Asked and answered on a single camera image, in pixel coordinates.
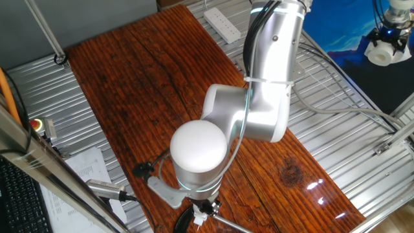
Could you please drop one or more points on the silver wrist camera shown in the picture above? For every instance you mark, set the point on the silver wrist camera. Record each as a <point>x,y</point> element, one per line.
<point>165,192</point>

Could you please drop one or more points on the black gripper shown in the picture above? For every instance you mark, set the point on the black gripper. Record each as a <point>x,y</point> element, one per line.
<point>202,202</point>

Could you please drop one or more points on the white toilet paper roll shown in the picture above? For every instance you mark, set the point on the white toilet paper roll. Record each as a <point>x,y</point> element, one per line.
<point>381,53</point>

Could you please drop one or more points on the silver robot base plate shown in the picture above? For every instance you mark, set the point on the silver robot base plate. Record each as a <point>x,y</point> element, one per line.
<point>299,69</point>

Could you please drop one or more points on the printed paper sheets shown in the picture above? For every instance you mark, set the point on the printed paper sheets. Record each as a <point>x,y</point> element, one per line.
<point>87,165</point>

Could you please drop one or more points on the black background gripper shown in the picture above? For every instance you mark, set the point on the black background gripper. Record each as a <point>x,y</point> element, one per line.
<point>389,34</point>

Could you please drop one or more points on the brown wooden board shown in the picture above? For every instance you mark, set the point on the brown wooden board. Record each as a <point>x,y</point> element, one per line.
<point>129,81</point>

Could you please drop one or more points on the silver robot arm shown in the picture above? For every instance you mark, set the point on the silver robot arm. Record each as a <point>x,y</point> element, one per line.
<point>200,149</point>

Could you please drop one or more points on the black keyboard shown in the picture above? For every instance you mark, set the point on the black keyboard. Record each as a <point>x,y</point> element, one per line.
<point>19,200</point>

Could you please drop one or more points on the ribbed silver exterior camera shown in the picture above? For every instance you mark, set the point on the ribbed silver exterior camera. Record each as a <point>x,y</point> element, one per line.
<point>103,189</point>

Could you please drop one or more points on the white lamp socket adapter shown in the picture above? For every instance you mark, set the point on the white lamp socket adapter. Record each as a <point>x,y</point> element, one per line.
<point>200,219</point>

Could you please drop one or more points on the white power strip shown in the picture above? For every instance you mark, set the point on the white power strip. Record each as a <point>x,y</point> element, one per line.
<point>223,24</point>

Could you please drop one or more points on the blue mountain picture backdrop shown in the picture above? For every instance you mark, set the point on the blue mountain picture backdrop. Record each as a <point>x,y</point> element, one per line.
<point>355,84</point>

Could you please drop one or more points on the thin aluminium frame strut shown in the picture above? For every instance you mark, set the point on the thin aluminium frame strut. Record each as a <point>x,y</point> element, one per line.
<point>45,30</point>

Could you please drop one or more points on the wide shiny metal frame bar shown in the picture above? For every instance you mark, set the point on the wide shiny metal frame bar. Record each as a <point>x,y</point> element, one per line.
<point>48,171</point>

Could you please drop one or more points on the aluminium frame profile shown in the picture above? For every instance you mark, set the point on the aluminium frame profile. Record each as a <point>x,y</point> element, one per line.
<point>398,137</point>
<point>404,106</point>

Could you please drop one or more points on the red emergency stop button box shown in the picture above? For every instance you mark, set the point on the red emergency stop button box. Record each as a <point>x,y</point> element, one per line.
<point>38,124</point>

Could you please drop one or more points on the orange pole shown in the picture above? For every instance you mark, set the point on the orange pole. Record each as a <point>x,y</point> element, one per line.
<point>7,97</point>

